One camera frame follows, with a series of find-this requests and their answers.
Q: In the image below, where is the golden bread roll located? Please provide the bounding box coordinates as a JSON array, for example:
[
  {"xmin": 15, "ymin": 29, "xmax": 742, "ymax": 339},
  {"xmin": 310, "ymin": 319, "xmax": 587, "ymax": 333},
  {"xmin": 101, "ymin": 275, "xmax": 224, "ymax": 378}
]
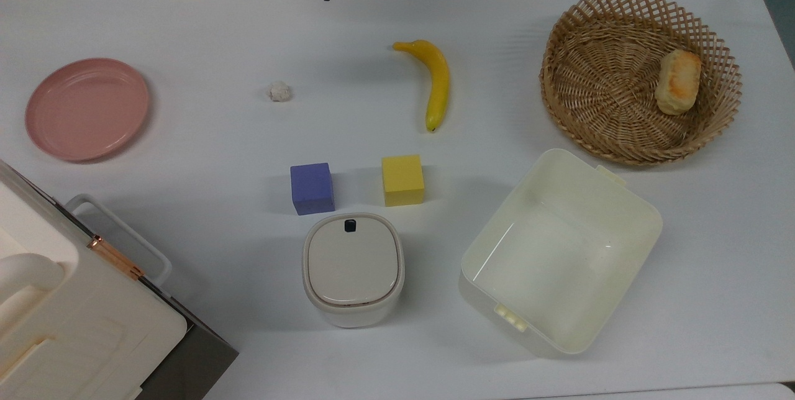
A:
[{"xmin": 654, "ymin": 48, "xmax": 703, "ymax": 116}]

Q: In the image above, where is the cream cabinet with copper handle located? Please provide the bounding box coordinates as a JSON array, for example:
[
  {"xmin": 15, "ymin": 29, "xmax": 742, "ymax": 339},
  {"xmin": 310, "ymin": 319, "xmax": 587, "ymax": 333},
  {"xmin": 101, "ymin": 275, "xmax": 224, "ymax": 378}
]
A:
[{"xmin": 0, "ymin": 164, "xmax": 188, "ymax": 400}]

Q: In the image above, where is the yellow banana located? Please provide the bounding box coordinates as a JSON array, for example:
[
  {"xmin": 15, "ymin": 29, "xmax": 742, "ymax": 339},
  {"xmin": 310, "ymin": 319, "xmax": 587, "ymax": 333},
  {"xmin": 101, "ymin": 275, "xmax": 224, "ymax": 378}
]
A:
[{"xmin": 392, "ymin": 39, "xmax": 450, "ymax": 133}]

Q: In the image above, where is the yellow foam cube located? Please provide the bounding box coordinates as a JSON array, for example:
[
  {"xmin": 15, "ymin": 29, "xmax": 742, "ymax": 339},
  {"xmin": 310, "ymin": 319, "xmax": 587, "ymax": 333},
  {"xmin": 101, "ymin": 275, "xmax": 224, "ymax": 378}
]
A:
[{"xmin": 381, "ymin": 154, "xmax": 426, "ymax": 207}]

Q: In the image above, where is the cream plastic storage box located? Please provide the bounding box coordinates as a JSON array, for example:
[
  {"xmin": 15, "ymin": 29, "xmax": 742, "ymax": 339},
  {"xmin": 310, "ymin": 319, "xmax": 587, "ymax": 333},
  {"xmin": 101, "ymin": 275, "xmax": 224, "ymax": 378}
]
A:
[{"xmin": 458, "ymin": 148, "xmax": 664, "ymax": 356}]

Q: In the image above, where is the purple foam cube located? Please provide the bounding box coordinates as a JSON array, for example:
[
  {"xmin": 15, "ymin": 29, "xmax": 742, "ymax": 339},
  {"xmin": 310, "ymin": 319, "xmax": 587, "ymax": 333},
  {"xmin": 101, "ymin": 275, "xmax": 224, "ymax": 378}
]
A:
[{"xmin": 289, "ymin": 162, "xmax": 337, "ymax": 216}]

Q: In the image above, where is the dark brown box with cutout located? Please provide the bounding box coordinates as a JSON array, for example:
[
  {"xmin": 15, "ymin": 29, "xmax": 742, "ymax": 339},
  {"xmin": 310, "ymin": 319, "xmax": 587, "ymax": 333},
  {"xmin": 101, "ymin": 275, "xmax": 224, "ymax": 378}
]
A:
[{"xmin": 0, "ymin": 158, "xmax": 240, "ymax": 400}]

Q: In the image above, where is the pink plate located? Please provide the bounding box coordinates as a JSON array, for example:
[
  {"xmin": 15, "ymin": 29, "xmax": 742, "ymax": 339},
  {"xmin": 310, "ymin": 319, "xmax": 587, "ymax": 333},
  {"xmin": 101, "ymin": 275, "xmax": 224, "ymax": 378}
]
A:
[{"xmin": 25, "ymin": 57, "xmax": 151, "ymax": 163}]

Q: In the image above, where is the cream trash can with lid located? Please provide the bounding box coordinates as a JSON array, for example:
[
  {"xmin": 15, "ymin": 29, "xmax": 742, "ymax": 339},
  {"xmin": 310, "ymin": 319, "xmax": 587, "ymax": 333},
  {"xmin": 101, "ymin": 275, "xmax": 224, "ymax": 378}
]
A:
[{"xmin": 302, "ymin": 212, "xmax": 406, "ymax": 329}]

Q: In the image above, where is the woven wicker basket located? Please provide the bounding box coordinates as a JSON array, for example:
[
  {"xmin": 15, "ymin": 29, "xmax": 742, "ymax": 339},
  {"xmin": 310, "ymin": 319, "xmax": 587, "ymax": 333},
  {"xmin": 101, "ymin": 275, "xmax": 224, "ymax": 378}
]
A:
[{"xmin": 539, "ymin": 0, "xmax": 743, "ymax": 167}]

